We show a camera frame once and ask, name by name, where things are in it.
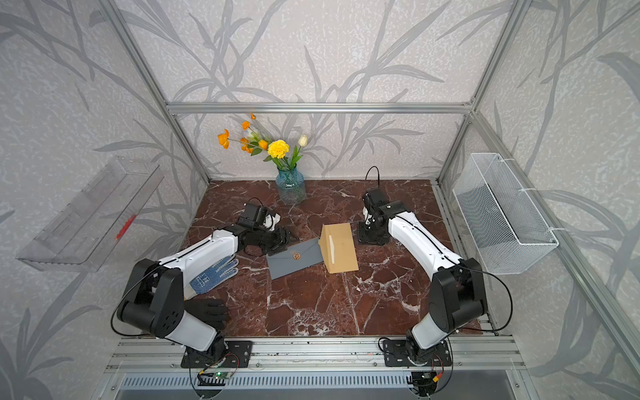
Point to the left green circuit board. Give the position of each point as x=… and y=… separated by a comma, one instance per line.
x=210, y=379

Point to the blue dotted work glove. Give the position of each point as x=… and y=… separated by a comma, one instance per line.
x=219, y=273

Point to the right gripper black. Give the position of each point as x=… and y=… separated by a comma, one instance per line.
x=362, y=239

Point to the clear plastic wall tray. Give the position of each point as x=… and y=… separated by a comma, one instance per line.
x=83, y=235

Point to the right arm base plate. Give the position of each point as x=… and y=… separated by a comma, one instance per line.
x=401, y=353

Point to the brown kraft envelope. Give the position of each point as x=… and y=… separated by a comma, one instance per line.
x=338, y=249

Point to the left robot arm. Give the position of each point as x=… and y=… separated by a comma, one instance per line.
x=159, y=297

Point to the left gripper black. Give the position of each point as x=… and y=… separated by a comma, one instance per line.
x=280, y=241

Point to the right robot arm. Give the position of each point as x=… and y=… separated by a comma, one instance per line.
x=457, y=293

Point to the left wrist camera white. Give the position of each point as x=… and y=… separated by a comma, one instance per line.
x=271, y=221

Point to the white wire mesh basket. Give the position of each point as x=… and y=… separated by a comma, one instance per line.
x=507, y=228

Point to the yellow orange flower bouquet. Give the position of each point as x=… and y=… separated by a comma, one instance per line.
x=284, y=156

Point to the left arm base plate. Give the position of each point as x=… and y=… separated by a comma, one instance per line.
x=228, y=354

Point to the blue glass vase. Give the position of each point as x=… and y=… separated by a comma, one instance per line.
x=291, y=186

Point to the black glove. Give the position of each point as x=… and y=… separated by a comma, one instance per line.
x=211, y=311

